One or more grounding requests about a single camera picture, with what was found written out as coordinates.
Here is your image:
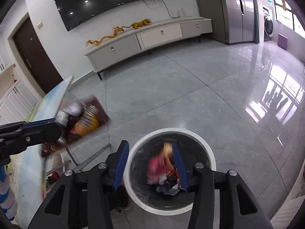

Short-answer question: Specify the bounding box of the brown silver snack bag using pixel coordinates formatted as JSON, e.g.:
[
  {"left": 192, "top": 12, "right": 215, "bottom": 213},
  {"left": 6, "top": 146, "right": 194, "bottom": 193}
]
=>
[{"left": 41, "top": 95, "right": 111, "bottom": 158}]

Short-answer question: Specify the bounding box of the blue white sleeve forearm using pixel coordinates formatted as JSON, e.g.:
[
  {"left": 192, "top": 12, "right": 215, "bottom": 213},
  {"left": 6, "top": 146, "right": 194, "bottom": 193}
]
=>
[{"left": 0, "top": 166, "right": 18, "bottom": 221}]

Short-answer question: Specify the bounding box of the white round trash bin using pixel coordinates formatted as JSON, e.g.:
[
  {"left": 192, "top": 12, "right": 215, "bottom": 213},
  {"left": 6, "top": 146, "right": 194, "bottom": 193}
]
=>
[{"left": 124, "top": 128, "right": 216, "bottom": 216}]

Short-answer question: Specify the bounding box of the trash inside bin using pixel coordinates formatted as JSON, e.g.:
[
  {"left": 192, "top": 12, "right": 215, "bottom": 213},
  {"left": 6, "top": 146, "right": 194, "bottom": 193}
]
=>
[{"left": 146, "top": 142, "right": 181, "bottom": 196}]

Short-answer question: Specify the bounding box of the white shoe cabinet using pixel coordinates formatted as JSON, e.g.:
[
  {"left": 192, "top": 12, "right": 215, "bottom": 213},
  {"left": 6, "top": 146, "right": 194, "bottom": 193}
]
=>
[{"left": 0, "top": 40, "right": 38, "bottom": 125}]

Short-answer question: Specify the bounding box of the dark brown entrance door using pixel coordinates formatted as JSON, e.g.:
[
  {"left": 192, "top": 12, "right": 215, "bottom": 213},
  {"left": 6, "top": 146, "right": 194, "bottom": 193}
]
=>
[{"left": 13, "top": 18, "right": 63, "bottom": 94}]

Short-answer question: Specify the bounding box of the white tv cabinet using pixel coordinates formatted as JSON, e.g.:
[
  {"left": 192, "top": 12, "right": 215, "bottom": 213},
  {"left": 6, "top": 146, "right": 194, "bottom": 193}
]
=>
[{"left": 85, "top": 17, "right": 213, "bottom": 78}]

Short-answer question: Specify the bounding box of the golden dragon ornament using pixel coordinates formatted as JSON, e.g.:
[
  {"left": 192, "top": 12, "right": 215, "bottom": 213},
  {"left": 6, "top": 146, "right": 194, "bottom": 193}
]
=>
[{"left": 85, "top": 26, "right": 126, "bottom": 46}]

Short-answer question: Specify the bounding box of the golden ornament right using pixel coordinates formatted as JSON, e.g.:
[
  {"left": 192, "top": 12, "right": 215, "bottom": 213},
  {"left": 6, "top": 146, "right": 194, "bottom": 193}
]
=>
[{"left": 131, "top": 19, "right": 152, "bottom": 29}]

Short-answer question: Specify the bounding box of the purple stool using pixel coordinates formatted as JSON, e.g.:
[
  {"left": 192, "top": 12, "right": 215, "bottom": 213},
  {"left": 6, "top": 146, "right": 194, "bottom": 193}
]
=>
[{"left": 278, "top": 33, "right": 288, "bottom": 50}]

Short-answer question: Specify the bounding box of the white washing machine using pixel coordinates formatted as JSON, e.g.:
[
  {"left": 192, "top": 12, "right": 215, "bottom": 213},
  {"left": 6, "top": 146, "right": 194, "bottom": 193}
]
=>
[{"left": 263, "top": 7, "right": 274, "bottom": 41}]

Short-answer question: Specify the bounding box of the grey refrigerator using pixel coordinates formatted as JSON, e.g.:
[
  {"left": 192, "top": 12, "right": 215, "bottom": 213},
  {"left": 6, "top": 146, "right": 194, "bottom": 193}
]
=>
[{"left": 197, "top": 0, "right": 258, "bottom": 44}]

